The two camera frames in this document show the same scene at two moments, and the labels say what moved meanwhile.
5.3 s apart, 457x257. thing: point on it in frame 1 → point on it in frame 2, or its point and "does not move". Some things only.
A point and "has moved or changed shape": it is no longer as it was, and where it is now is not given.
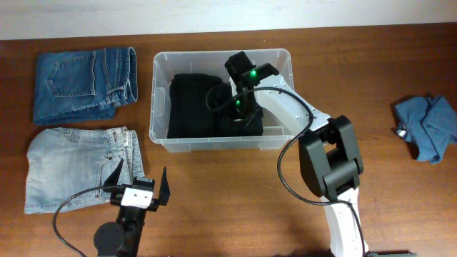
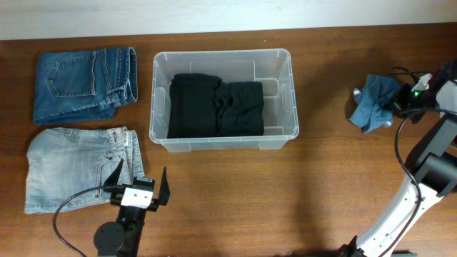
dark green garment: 227,126 does not move
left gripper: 162,197 does not move
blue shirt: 429,122 has moved or changed shape
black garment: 191,111 does not move
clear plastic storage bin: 192,97 does not move
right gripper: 256,114 → 399,103
